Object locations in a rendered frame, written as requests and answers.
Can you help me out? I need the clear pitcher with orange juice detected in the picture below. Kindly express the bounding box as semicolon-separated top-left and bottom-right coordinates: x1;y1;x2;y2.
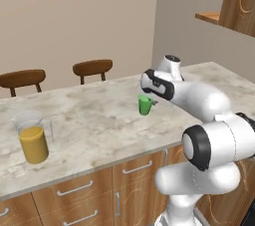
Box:
11;109;56;165

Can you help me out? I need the brown wooden chair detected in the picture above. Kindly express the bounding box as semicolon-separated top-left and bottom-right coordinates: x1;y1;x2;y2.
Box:
72;58;114;86
0;69;47;99

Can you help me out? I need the narrow wooden drawer front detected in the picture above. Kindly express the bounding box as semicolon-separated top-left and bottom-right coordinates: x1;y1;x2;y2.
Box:
0;192;44;226

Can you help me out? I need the wooden wall shelf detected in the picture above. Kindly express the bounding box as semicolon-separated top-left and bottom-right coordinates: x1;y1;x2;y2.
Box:
194;11;221;26

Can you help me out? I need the wooden cupboard door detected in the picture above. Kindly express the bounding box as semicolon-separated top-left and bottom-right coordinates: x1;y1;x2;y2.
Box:
164;143;187;171
113;179;171;226

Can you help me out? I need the wooden wall cupboard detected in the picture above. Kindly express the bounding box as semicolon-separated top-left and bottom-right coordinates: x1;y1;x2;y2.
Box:
217;0;255;39

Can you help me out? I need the wide wooden drawer front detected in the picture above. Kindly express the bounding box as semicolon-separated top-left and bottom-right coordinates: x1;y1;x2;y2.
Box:
35;193;117;226
31;166;115;209

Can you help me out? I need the wooden counter side panel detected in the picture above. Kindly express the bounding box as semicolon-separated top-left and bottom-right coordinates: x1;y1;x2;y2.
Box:
194;158;255;226

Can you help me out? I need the short silver drawer handle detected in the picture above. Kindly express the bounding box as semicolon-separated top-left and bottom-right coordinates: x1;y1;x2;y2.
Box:
0;206;11;218

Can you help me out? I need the long silver drawer handle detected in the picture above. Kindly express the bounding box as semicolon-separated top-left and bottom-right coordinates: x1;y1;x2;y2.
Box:
62;209;100;226
56;179;95;197

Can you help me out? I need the green cup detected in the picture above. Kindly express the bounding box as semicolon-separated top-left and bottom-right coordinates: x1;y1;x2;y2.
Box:
137;94;154;116

